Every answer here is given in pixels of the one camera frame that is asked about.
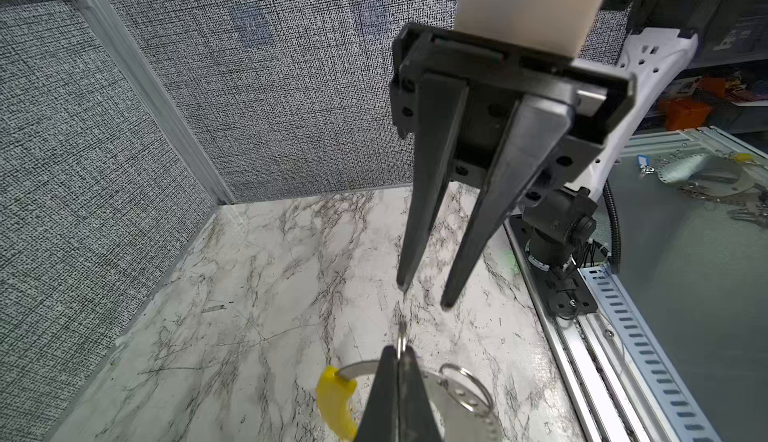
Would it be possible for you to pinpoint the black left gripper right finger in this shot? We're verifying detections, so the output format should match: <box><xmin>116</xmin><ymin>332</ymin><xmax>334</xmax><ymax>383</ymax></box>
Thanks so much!
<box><xmin>397</xmin><ymin>346</ymin><xmax>442</xmax><ymax>442</ymax></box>

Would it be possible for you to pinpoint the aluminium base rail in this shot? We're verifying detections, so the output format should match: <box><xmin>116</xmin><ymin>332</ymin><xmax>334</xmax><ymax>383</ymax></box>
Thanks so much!
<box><xmin>504</xmin><ymin>218</ymin><xmax>720</xmax><ymax>441</ymax></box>

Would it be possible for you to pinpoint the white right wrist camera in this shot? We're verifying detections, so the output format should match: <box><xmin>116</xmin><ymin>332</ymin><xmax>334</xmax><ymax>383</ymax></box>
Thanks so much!
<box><xmin>454</xmin><ymin>0</ymin><xmax>603</xmax><ymax>58</ymax></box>

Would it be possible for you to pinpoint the yellow capped key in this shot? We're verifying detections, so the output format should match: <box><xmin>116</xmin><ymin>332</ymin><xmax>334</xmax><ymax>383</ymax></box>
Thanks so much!
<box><xmin>315</xmin><ymin>366</ymin><xmax>358</xmax><ymax>441</ymax></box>

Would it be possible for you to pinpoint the black corrugated right cable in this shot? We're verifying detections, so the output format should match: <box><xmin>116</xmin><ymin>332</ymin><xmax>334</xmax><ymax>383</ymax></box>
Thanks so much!
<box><xmin>602</xmin><ymin>180</ymin><xmax>623</xmax><ymax>274</ymax></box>

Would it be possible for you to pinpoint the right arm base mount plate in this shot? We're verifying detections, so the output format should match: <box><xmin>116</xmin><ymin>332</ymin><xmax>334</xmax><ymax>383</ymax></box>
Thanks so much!
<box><xmin>529</xmin><ymin>265</ymin><xmax>598</xmax><ymax>320</ymax></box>

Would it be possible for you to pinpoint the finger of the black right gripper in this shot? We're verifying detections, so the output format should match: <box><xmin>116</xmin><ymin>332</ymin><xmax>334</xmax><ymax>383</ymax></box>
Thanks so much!
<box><xmin>396</xmin><ymin>74</ymin><xmax>469</xmax><ymax>292</ymax></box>
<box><xmin>440</xmin><ymin>96</ymin><xmax>573</xmax><ymax>309</ymax></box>

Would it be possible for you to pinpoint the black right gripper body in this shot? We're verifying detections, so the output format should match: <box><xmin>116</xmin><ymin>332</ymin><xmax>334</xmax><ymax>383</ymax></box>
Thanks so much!
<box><xmin>389</xmin><ymin>24</ymin><xmax>636</xmax><ymax>208</ymax></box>

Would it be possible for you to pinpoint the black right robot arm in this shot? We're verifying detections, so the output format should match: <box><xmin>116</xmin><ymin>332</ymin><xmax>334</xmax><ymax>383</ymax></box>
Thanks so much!
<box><xmin>389</xmin><ymin>0</ymin><xmax>750</xmax><ymax>309</ymax></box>

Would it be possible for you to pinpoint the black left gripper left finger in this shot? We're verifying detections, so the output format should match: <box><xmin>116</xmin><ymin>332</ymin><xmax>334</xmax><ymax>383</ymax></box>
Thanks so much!
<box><xmin>354</xmin><ymin>346</ymin><xmax>398</xmax><ymax>442</ymax></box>

